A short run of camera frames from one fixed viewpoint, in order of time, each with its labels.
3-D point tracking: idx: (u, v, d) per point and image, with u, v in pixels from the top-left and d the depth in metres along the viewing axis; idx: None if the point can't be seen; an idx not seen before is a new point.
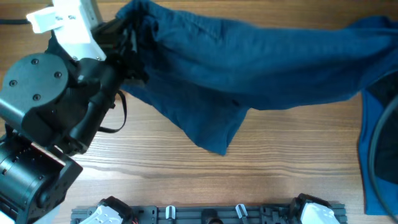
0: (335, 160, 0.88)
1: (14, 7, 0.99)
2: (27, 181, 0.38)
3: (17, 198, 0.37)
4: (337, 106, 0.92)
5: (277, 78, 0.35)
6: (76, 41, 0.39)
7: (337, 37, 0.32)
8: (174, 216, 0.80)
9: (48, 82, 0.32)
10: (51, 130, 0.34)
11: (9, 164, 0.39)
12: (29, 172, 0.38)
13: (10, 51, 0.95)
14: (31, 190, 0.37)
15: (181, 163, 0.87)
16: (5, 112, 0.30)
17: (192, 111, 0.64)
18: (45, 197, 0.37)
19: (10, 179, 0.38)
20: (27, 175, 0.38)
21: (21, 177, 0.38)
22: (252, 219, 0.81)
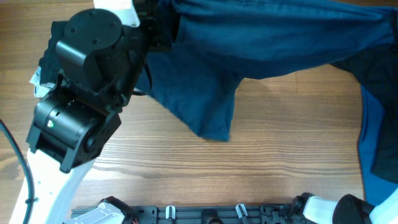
0: (335, 160, 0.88)
1: (18, 9, 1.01)
2: (74, 127, 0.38)
3: (67, 140, 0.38)
4: (337, 106, 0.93)
5: (283, 38, 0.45)
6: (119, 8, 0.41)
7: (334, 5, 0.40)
8: (174, 216, 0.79)
9: (105, 30, 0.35)
10: (102, 78, 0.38)
11: (57, 110, 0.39)
12: (79, 117, 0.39)
13: (13, 52, 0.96)
14: (81, 134, 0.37)
15: (180, 163, 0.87)
16: (69, 54, 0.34)
17: (195, 86, 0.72)
18: (92, 141, 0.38)
19: (60, 124, 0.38)
20: (76, 121, 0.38)
21: (69, 123, 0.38)
22: (252, 219, 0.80)
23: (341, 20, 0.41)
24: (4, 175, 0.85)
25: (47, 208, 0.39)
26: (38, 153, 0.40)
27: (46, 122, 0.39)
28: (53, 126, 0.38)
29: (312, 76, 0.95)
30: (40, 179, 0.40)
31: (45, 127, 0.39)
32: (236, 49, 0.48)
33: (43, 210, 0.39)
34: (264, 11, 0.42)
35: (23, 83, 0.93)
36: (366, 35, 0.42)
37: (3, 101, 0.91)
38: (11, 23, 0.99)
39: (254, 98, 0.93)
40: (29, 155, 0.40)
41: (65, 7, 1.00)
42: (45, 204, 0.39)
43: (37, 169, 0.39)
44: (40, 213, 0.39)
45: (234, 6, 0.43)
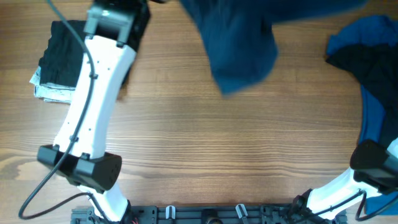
0: (335, 160, 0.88)
1: (15, 7, 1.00)
2: (122, 21, 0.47)
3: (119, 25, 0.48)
4: (338, 106, 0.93)
5: None
6: None
7: None
8: (174, 216, 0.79)
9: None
10: None
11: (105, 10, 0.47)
12: (119, 15, 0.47)
13: (12, 51, 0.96)
14: (127, 25, 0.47)
15: (180, 163, 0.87)
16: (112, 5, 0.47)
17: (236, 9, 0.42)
18: (138, 29, 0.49)
19: (111, 18, 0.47)
20: (120, 18, 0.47)
21: (115, 18, 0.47)
22: (252, 218, 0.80)
23: None
24: (4, 175, 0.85)
25: (106, 82, 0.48)
26: (95, 38, 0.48)
27: (101, 15, 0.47)
28: (107, 17, 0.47)
29: (312, 76, 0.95)
30: (69, 121, 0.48)
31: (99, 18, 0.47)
32: None
33: (102, 88, 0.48)
34: None
35: (22, 83, 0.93)
36: None
37: (3, 101, 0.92)
38: (9, 23, 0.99)
39: (254, 97, 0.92)
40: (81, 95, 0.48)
41: (66, 6, 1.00)
42: (85, 88, 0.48)
43: (93, 49, 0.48)
44: (87, 137, 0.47)
45: None
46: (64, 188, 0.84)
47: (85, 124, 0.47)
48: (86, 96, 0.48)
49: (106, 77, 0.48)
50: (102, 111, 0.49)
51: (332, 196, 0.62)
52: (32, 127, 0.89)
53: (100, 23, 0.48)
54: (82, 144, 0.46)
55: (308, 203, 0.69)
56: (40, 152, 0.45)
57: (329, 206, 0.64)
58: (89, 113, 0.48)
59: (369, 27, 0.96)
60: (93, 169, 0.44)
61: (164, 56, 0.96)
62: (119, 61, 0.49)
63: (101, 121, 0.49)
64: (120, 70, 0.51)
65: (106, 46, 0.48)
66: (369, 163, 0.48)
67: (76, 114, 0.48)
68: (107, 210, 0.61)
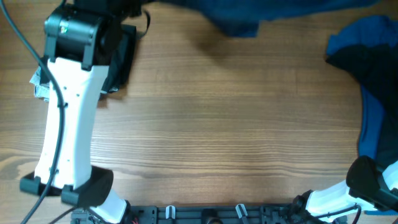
0: (335, 160, 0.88)
1: (15, 7, 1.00)
2: (82, 35, 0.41)
3: (80, 40, 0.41)
4: (338, 105, 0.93)
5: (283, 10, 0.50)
6: None
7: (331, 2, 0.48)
8: (174, 216, 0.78)
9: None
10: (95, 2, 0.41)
11: (63, 23, 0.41)
12: (81, 27, 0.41)
13: (11, 51, 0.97)
14: (89, 38, 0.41)
15: (180, 163, 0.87)
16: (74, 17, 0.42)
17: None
18: (104, 42, 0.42)
19: (71, 33, 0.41)
20: (81, 30, 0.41)
21: (75, 33, 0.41)
22: (252, 219, 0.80)
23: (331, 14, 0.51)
24: (4, 175, 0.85)
25: (76, 111, 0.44)
26: (57, 61, 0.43)
27: (60, 31, 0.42)
28: (66, 32, 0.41)
29: (312, 76, 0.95)
30: (45, 152, 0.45)
31: (60, 33, 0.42)
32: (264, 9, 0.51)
33: (72, 119, 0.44)
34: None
35: (23, 83, 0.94)
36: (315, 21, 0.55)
37: (4, 101, 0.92)
38: (9, 23, 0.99)
39: (254, 97, 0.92)
40: (54, 121, 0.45)
41: None
42: (56, 117, 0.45)
43: (58, 74, 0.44)
44: (66, 168, 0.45)
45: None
46: None
47: (61, 156, 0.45)
48: (58, 123, 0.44)
49: (76, 104, 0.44)
50: (78, 141, 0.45)
51: (329, 203, 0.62)
52: (32, 127, 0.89)
53: (60, 44, 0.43)
54: (62, 175, 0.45)
55: (306, 206, 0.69)
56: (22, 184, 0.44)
57: (327, 212, 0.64)
58: (64, 145, 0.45)
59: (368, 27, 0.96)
60: (78, 200, 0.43)
61: (164, 56, 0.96)
62: (86, 87, 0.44)
63: (78, 149, 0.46)
64: (93, 89, 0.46)
65: (71, 70, 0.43)
66: (364, 188, 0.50)
67: (51, 149, 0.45)
68: (103, 214, 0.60)
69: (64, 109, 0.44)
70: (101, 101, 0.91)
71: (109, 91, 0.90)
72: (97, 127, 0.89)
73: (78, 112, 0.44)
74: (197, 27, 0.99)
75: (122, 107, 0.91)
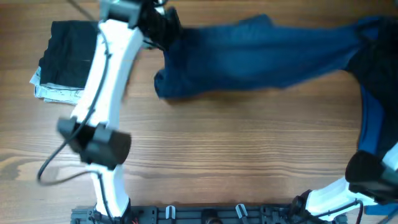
0: (335, 160, 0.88)
1: (15, 7, 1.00)
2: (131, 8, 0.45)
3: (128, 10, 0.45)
4: (337, 105, 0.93)
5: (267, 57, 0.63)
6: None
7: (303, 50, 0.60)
8: (174, 216, 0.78)
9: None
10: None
11: None
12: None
13: (11, 51, 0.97)
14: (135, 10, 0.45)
15: (180, 163, 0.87)
16: None
17: (249, 27, 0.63)
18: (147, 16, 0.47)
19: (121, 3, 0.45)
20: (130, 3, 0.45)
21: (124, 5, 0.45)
22: (252, 219, 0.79)
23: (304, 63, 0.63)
24: (4, 175, 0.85)
25: (120, 60, 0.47)
26: (109, 22, 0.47)
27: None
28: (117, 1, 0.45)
29: None
30: (85, 95, 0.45)
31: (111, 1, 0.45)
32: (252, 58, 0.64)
33: (115, 67, 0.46)
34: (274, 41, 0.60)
35: (22, 83, 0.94)
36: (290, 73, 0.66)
37: (3, 101, 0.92)
38: (9, 23, 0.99)
39: (253, 97, 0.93)
40: (97, 68, 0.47)
41: (65, 7, 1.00)
42: (100, 65, 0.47)
43: (108, 31, 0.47)
44: (104, 108, 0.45)
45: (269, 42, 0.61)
46: (64, 189, 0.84)
47: (100, 100, 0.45)
48: (102, 69, 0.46)
49: (120, 55, 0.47)
50: (115, 92, 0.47)
51: (329, 201, 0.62)
52: (32, 127, 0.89)
53: (110, 7, 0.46)
54: (99, 114, 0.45)
55: (306, 206, 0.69)
56: (59, 122, 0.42)
57: (328, 210, 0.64)
58: (104, 90, 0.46)
59: None
60: (110, 134, 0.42)
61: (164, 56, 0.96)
62: (130, 42, 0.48)
63: (115, 100, 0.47)
64: (132, 52, 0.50)
65: (119, 29, 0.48)
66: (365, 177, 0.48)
67: (91, 91, 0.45)
68: (111, 198, 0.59)
69: (108, 56, 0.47)
70: None
71: None
72: None
73: (122, 63, 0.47)
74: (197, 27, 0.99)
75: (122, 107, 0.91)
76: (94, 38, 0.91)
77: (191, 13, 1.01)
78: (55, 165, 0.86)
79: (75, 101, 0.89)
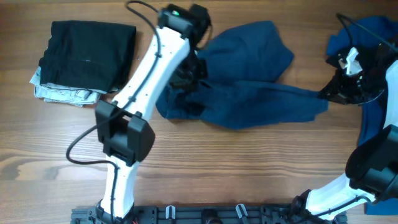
0: (334, 160, 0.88)
1: (15, 7, 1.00)
2: (183, 24, 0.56)
3: (181, 26, 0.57)
4: (338, 105, 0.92)
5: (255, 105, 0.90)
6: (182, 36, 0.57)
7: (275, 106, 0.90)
8: (174, 216, 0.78)
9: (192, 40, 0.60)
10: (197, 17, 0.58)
11: (176, 12, 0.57)
12: (185, 20, 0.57)
13: (10, 51, 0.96)
14: (188, 27, 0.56)
15: (180, 163, 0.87)
16: (183, 12, 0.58)
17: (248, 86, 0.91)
18: (196, 32, 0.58)
19: (176, 19, 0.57)
20: (185, 21, 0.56)
21: (179, 21, 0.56)
22: (252, 219, 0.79)
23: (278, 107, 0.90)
24: (4, 175, 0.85)
25: (166, 62, 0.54)
26: (163, 30, 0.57)
27: (172, 12, 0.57)
28: (176, 15, 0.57)
29: (312, 76, 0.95)
30: (130, 85, 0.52)
31: (171, 14, 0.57)
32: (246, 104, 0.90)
33: (162, 66, 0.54)
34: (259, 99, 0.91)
35: (22, 83, 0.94)
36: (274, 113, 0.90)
37: (3, 101, 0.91)
38: (9, 23, 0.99)
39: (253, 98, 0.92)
40: (145, 66, 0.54)
41: (66, 7, 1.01)
42: (148, 63, 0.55)
43: (163, 37, 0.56)
44: (143, 99, 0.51)
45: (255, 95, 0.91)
46: (64, 189, 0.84)
47: (142, 91, 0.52)
48: (150, 66, 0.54)
49: (168, 57, 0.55)
50: (157, 88, 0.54)
51: (330, 200, 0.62)
52: (32, 127, 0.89)
53: (168, 19, 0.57)
54: (138, 104, 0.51)
55: (306, 206, 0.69)
56: (100, 104, 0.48)
57: (328, 209, 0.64)
58: (148, 82, 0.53)
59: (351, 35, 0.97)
60: (142, 127, 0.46)
61: None
62: (180, 49, 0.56)
63: (155, 94, 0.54)
64: (176, 61, 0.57)
65: (172, 37, 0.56)
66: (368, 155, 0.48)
67: (137, 82, 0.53)
68: (120, 197, 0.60)
69: (158, 57, 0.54)
70: None
71: (110, 91, 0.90)
72: None
73: (167, 65, 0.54)
74: None
75: None
76: (95, 39, 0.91)
77: None
78: (55, 165, 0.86)
79: (75, 101, 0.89)
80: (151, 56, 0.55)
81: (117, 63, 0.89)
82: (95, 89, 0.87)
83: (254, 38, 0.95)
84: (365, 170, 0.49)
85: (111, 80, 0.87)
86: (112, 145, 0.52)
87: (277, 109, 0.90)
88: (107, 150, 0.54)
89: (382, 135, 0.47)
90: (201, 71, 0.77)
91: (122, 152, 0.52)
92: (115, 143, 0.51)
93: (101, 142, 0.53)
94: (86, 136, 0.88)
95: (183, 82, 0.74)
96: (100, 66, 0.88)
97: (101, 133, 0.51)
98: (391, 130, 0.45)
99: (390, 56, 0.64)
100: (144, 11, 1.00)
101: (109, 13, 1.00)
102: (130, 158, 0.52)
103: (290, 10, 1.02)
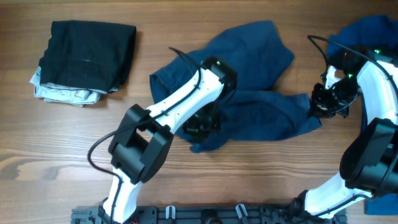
0: (334, 160, 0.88)
1: (14, 7, 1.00)
2: (220, 75, 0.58)
3: (218, 75, 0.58)
4: None
5: (265, 126, 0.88)
6: (215, 84, 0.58)
7: (279, 124, 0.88)
8: (174, 216, 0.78)
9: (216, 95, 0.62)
10: (232, 74, 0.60)
11: (220, 62, 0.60)
12: (224, 73, 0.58)
13: (10, 51, 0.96)
14: (221, 79, 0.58)
15: (180, 163, 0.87)
16: (224, 64, 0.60)
17: (256, 105, 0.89)
18: (229, 86, 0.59)
19: (216, 68, 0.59)
20: (221, 73, 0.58)
21: (217, 71, 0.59)
22: (252, 219, 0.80)
23: (282, 126, 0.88)
24: (4, 175, 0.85)
25: (201, 96, 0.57)
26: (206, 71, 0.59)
27: (216, 60, 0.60)
28: (219, 64, 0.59)
29: (312, 76, 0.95)
30: (165, 101, 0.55)
31: (215, 62, 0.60)
32: (257, 128, 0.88)
33: (196, 98, 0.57)
34: (267, 117, 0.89)
35: (22, 83, 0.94)
36: (279, 130, 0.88)
37: (3, 101, 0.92)
38: (9, 23, 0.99)
39: None
40: (182, 93, 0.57)
41: (66, 6, 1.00)
42: (185, 90, 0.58)
43: (205, 76, 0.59)
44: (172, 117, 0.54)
45: (265, 115, 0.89)
46: (64, 189, 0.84)
47: (175, 109, 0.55)
48: (186, 93, 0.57)
49: (203, 93, 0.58)
50: (186, 113, 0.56)
51: (329, 200, 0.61)
52: (33, 127, 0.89)
53: (211, 65, 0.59)
54: (168, 119, 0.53)
55: (306, 206, 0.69)
56: (132, 109, 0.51)
57: (326, 208, 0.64)
58: (181, 105, 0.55)
59: (353, 35, 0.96)
60: (168, 139, 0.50)
61: (165, 56, 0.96)
62: (215, 90, 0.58)
63: (184, 117, 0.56)
64: (205, 101, 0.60)
65: (211, 79, 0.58)
66: (359, 152, 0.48)
67: (172, 101, 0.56)
68: (121, 204, 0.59)
69: (196, 89, 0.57)
70: (101, 101, 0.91)
71: (109, 91, 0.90)
72: (97, 127, 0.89)
73: (201, 99, 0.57)
74: (197, 27, 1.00)
75: (122, 107, 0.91)
76: (95, 39, 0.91)
77: (192, 13, 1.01)
78: (55, 165, 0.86)
79: (75, 101, 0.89)
80: (189, 86, 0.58)
81: (117, 63, 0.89)
82: (94, 89, 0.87)
83: (254, 38, 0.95)
84: (360, 167, 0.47)
85: (111, 79, 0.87)
86: (120, 157, 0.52)
87: (281, 126, 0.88)
88: (115, 161, 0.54)
89: (368, 131, 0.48)
90: (214, 124, 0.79)
91: (129, 165, 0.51)
92: (126, 155, 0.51)
93: (111, 152, 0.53)
94: (86, 136, 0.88)
95: (196, 128, 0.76)
96: (100, 66, 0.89)
97: (116, 139, 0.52)
98: (378, 124, 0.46)
99: (357, 62, 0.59)
100: (144, 12, 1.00)
101: (109, 14, 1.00)
102: (136, 173, 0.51)
103: (290, 9, 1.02)
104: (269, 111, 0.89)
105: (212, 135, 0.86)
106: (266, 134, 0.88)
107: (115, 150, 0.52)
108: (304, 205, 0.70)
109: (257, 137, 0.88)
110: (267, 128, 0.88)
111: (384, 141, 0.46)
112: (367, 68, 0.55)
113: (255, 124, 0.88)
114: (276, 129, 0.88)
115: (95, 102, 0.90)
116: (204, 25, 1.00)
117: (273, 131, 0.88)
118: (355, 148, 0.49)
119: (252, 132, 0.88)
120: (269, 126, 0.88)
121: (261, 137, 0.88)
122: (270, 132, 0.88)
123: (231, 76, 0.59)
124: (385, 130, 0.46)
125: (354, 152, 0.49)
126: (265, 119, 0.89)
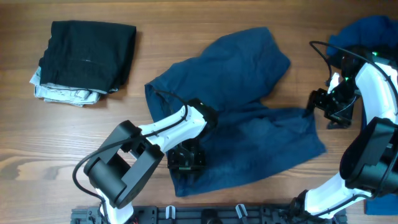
0: (335, 160, 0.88)
1: (14, 7, 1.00)
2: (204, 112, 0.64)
3: (203, 112, 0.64)
4: None
5: (265, 163, 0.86)
6: (199, 120, 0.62)
7: (281, 158, 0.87)
8: (174, 216, 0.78)
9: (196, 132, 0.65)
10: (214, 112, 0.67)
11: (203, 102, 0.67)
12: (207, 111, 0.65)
13: (10, 51, 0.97)
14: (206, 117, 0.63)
15: None
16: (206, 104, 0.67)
17: (251, 143, 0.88)
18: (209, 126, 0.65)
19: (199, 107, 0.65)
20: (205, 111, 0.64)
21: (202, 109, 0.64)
22: (252, 219, 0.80)
23: (284, 157, 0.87)
24: (5, 175, 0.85)
25: (187, 128, 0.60)
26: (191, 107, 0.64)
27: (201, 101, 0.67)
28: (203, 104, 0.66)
29: (312, 76, 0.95)
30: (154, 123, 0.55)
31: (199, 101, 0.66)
32: (255, 165, 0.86)
33: (183, 127, 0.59)
34: (264, 152, 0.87)
35: (22, 82, 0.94)
36: (282, 162, 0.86)
37: (3, 101, 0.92)
38: (9, 23, 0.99)
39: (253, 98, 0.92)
40: (170, 121, 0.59)
41: (66, 6, 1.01)
42: (172, 119, 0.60)
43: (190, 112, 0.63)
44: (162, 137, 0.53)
45: (265, 151, 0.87)
46: (64, 189, 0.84)
47: (164, 133, 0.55)
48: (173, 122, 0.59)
49: (189, 124, 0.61)
50: (173, 139, 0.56)
51: (329, 200, 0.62)
52: (33, 127, 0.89)
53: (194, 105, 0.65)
54: (158, 139, 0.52)
55: (306, 206, 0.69)
56: (122, 125, 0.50)
57: (327, 208, 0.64)
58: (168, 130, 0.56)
59: (353, 34, 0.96)
60: (156, 159, 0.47)
61: (165, 56, 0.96)
62: (198, 126, 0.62)
63: (170, 144, 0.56)
64: (186, 136, 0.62)
65: (196, 114, 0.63)
66: (359, 152, 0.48)
67: (161, 124, 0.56)
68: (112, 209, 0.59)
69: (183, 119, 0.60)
70: (101, 101, 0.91)
71: (109, 91, 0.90)
72: (97, 127, 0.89)
73: (186, 130, 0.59)
74: (197, 27, 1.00)
75: (122, 107, 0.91)
76: (95, 40, 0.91)
77: (192, 13, 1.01)
78: (55, 165, 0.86)
79: (75, 101, 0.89)
80: (175, 117, 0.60)
81: (117, 63, 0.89)
82: (95, 89, 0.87)
83: (249, 44, 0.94)
84: (360, 167, 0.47)
85: (111, 79, 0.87)
86: (98, 176, 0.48)
87: (283, 159, 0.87)
88: (92, 182, 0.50)
89: (367, 131, 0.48)
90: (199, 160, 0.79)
91: (107, 186, 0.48)
92: (105, 173, 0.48)
93: (87, 172, 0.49)
94: (85, 136, 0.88)
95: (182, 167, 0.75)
96: (100, 66, 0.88)
97: (98, 156, 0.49)
98: (377, 122, 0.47)
99: (356, 64, 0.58)
100: (145, 12, 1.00)
101: (109, 13, 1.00)
102: (113, 195, 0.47)
103: (290, 9, 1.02)
104: (267, 146, 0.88)
105: (205, 177, 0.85)
106: (267, 170, 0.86)
107: (94, 168, 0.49)
108: (305, 206, 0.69)
109: (257, 175, 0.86)
110: (265, 163, 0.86)
111: (384, 140, 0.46)
112: (365, 70, 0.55)
113: (253, 162, 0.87)
114: (278, 162, 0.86)
115: (95, 102, 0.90)
116: (204, 25, 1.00)
117: (273, 164, 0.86)
118: (355, 148, 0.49)
119: (250, 170, 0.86)
120: (268, 161, 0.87)
121: (261, 174, 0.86)
122: (270, 168, 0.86)
123: (212, 113, 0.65)
124: (384, 129, 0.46)
125: (355, 153, 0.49)
126: (263, 156, 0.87)
